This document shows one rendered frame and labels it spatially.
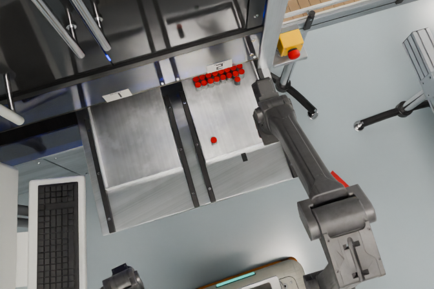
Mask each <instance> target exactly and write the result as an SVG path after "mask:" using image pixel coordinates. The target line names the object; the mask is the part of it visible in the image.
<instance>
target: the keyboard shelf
mask: <svg viewBox="0 0 434 289"><path fill-rule="evenodd" d="M76 181H77V182H78V216H79V289H87V221H86V180H85V176H84V175H75V176H68V177H55V178H48V179H36V180H31V181H30V182H29V200H28V232H19V233H17V251H16V277H15V287H16V288H17V287H24V286H27V289H37V201H38V186H39V185H44V184H57V183H69V182H76Z"/></svg>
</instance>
